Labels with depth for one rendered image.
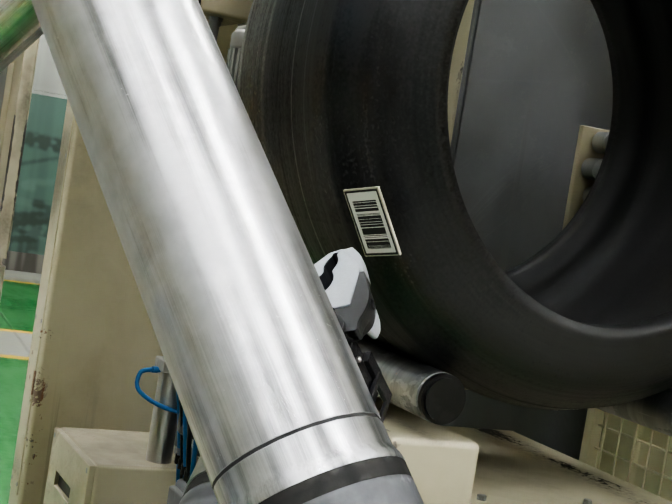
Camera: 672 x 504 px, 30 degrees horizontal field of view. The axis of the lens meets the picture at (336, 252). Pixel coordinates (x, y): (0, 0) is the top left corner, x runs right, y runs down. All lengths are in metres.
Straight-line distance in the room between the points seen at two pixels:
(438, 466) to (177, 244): 0.54
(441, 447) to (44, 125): 9.19
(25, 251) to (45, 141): 0.88
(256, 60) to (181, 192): 0.57
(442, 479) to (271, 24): 0.43
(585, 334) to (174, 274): 0.59
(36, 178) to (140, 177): 9.58
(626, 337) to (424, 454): 0.21
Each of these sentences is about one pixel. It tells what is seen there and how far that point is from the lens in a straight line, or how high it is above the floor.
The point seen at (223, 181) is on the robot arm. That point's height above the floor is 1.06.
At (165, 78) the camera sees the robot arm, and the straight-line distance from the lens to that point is 0.64.
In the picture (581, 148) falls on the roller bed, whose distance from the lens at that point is 1.73.
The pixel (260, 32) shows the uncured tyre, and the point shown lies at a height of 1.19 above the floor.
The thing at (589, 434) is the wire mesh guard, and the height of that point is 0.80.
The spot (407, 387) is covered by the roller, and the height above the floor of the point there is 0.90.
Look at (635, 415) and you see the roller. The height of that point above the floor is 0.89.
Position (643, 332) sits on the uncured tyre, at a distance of 1.16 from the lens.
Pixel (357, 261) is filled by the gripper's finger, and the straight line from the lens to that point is 0.92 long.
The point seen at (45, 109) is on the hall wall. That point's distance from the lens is 10.19.
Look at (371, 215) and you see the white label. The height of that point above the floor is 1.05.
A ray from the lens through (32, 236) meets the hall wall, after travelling 10.22.
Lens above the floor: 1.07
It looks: 3 degrees down
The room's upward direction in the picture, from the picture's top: 9 degrees clockwise
